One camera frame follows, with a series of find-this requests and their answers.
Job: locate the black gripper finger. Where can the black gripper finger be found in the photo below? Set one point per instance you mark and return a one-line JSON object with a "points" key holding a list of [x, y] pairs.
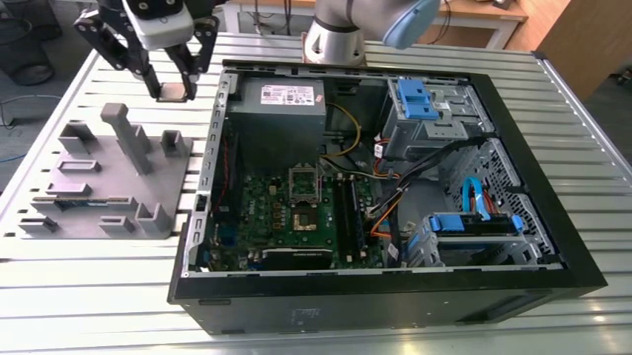
{"points": [[112, 48], [206, 44]]}

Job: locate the silver CPU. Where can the silver CPU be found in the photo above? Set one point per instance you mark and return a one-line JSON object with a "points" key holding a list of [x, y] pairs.
{"points": [[173, 92]]}

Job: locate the CPU socket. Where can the CPU socket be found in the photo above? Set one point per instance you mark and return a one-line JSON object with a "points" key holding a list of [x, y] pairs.
{"points": [[305, 220]]}

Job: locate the black waste bin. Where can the black waste bin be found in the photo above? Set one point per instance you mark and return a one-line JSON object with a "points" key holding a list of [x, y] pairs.
{"points": [[30, 66]]}

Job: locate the grey power supply unit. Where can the grey power supply unit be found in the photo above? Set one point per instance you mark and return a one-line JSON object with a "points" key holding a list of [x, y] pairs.
{"points": [[277, 122]]}

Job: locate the grey parts rack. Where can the grey parts rack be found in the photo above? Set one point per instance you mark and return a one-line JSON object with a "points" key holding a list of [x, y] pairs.
{"points": [[164, 185]]}

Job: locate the blue RAM stick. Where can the blue RAM stick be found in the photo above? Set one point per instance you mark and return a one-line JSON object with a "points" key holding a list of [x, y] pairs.
{"points": [[82, 203]]}

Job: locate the green Dell motherboard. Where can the green Dell motherboard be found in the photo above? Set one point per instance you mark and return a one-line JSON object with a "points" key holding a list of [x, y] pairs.
{"points": [[262, 207]]}

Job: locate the grey drive cage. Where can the grey drive cage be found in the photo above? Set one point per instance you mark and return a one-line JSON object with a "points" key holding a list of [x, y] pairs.
{"points": [[444, 133]]}

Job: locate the graphics card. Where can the graphics card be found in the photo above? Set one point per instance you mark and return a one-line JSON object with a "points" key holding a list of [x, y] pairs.
{"points": [[296, 257]]}

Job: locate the hard disk in blue carrier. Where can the hard disk in blue carrier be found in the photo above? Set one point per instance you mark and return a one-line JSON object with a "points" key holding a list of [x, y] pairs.
{"points": [[447, 223]]}

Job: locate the wooden cabinet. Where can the wooden cabinet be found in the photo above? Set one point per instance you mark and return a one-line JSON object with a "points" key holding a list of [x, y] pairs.
{"points": [[583, 37]]}

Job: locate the black PC case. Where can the black PC case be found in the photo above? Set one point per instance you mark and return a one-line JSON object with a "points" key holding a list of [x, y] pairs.
{"points": [[345, 307]]}

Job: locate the grey disk bay cage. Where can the grey disk bay cage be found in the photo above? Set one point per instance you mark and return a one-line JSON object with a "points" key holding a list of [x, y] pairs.
{"points": [[494, 239]]}

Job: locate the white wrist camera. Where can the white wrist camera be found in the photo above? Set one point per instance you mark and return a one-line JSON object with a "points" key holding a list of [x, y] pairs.
{"points": [[164, 35]]}

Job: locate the large blue drive bracket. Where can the large blue drive bracket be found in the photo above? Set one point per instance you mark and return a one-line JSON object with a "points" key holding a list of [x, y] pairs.
{"points": [[415, 100]]}

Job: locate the wooden desk white frame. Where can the wooden desk white frame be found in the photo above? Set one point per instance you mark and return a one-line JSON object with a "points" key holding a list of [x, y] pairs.
{"points": [[474, 11]]}

